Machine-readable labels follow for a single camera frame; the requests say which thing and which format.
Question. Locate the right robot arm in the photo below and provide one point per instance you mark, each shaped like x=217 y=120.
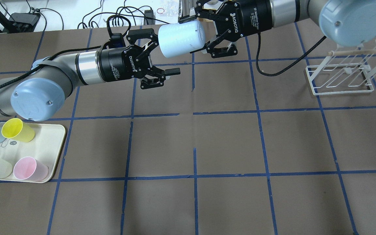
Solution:
x=346 y=22

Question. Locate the white wire cup rack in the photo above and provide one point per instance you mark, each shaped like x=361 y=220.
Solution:
x=345 y=70

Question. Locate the light blue cup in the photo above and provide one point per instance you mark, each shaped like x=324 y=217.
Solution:
x=181 y=38

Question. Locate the cream plastic tray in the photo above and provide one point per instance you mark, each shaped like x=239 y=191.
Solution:
x=46 y=148

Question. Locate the pink cup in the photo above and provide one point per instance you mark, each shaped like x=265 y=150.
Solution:
x=29 y=168

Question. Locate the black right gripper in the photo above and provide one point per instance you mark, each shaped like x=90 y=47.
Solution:
x=254 y=16

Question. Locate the aluminium frame post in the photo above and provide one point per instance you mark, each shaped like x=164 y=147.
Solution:
x=187 y=7

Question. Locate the yellow cup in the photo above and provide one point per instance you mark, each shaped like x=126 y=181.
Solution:
x=18 y=130

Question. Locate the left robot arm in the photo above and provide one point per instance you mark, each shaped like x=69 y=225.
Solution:
x=41 y=92

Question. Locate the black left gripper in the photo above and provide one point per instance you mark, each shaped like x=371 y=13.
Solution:
x=113 y=63

